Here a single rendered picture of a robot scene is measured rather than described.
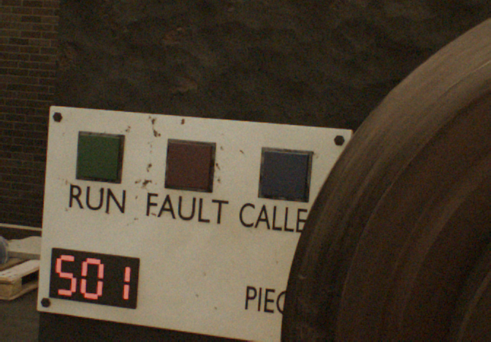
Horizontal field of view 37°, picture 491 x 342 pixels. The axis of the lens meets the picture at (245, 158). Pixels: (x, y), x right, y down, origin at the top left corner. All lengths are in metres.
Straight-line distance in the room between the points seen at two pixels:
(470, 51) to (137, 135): 0.29
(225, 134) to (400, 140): 0.19
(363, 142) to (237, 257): 0.20
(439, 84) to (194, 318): 0.30
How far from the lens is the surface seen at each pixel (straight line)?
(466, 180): 0.42
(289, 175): 0.58
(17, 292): 4.92
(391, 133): 0.45
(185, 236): 0.61
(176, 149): 0.60
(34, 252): 5.39
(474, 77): 0.45
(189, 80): 0.63
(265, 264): 0.60
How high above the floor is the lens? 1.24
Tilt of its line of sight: 3 degrees down
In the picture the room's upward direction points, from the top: 5 degrees clockwise
